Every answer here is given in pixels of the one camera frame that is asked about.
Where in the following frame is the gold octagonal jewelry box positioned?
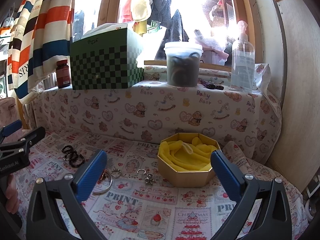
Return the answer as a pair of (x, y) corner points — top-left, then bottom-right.
(157, 133), (220, 187)

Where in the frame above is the purple lighter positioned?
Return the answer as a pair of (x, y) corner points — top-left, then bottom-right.
(199, 79), (216, 90)

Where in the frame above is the silver bangle with red charm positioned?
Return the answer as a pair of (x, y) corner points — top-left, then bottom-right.
(92, 169), (113, 196)

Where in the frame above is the plastic tub with white lid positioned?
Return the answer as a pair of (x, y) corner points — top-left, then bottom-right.
(164, 42), (203, 87)

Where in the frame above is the red pill bottle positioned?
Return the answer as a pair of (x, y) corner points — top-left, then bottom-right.
(56, 60), (71, 88)

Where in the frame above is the black lighter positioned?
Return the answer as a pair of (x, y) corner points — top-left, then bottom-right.
(215, 85), (224, 90)

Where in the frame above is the bear print cloth cover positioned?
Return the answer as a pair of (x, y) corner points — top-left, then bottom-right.
(23, 64), (281, 163)

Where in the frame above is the christmas print bed sheet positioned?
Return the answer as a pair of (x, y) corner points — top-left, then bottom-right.
(11, 127), (309, 240)

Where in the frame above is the silver charm earring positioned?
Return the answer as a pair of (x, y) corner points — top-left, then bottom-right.
(145, 174), (154, 185)

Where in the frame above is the striped hanging towel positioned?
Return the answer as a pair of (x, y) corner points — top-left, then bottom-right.
(7, 0), (74, 105)

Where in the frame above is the green checkered box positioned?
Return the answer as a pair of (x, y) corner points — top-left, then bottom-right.
(70, 28), (144, 90)

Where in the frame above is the yellow cloth lining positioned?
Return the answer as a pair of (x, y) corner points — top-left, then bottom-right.
(158, 136), (219, 172)

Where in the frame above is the person's left hand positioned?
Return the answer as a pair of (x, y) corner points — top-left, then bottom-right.
(5, 174), (19, 214)

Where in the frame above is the clear pump bottle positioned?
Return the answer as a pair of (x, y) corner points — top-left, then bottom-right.
(231, 21), (255, 93)

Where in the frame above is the black bead bracelet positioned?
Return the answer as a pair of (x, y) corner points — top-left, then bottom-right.
(61, 145), (86, 169)

